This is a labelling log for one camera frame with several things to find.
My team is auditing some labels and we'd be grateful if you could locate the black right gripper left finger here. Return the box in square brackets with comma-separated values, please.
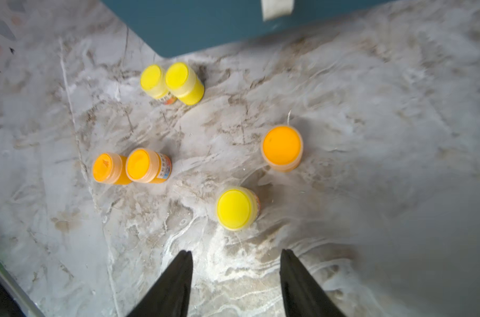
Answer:
[128, 250, 193, 317]

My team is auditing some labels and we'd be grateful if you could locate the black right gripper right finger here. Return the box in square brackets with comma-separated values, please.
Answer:
[279, 249, 345, 317]

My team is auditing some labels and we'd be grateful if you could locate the yellow paint can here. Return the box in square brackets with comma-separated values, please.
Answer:
[216, 187, 261, 231]
[165, 62, 205, 106]
[140, 64, 177, 105]

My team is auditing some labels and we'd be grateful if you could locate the orange paint can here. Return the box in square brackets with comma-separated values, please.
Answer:
[260, 125, 304, 173]
[93, 152, 132, 185]
[126, 148, 173, 184]

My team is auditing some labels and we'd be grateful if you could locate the teal drawer cabinet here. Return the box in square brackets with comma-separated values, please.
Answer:
[104, 1, 380, 58]

